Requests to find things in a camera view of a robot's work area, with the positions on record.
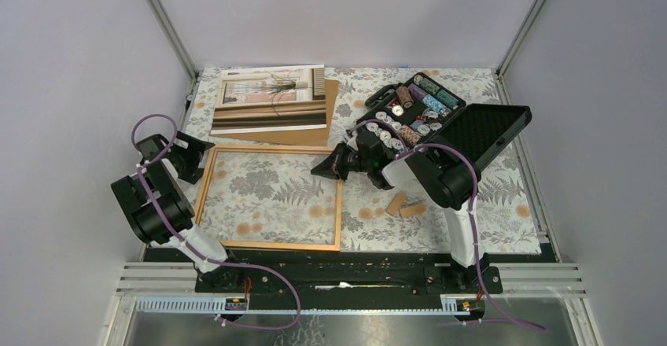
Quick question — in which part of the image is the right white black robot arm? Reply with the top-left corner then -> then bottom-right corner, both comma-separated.
311,132 -> 487,293

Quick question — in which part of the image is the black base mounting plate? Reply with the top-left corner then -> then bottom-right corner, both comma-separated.
143,245 -> 556,311

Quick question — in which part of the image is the aluminium rail frame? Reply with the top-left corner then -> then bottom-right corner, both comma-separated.
103,254 -> 602,345

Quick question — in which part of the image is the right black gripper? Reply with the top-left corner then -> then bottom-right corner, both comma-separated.
311,141 -> 372,182

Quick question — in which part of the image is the black poker chip case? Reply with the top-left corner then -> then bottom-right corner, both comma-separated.
349,73 -> 532,170

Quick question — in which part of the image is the small wooden block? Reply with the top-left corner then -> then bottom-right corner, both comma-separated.
385,192 -> 407,216
399,203 -> 427,218

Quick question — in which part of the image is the printed photo of plant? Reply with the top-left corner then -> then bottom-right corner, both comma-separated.
211,64 -> 327,135

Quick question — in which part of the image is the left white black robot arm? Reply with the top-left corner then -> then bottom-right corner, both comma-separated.
110,131 -> 244,292

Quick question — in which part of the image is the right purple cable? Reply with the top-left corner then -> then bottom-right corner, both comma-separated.
346,120 -> 546,332

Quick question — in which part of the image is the brown cardboard backing board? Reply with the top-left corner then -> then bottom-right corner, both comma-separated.
210,79 -> 339,146

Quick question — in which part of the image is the floral patterned table mat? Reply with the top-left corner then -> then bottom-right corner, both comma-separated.
151,67 -> 543,255

